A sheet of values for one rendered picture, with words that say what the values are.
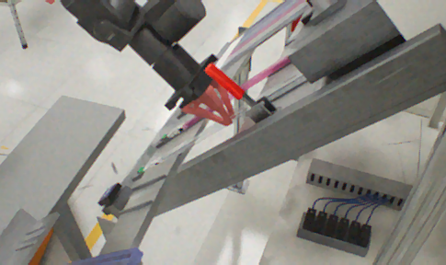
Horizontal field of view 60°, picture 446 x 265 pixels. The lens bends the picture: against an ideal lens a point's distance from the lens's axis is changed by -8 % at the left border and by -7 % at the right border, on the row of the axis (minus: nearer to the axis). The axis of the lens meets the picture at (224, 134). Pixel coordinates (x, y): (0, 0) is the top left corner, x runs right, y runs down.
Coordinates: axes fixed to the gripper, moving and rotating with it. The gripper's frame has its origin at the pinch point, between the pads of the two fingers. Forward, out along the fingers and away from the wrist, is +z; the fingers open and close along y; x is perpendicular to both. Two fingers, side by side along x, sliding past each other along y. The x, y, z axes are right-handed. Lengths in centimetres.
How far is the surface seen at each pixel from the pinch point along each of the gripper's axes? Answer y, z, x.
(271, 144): -9.9, 2.5, -11.9
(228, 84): -6.4, -6.3, -10.7
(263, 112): -6.9, -0.5, -12.0
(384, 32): -5.9, -1.2, -31.1
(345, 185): 21.1, 37.8, 9.0
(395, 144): 44, 48, 4
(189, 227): 34, 43, 92
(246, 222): 45, 58, 78
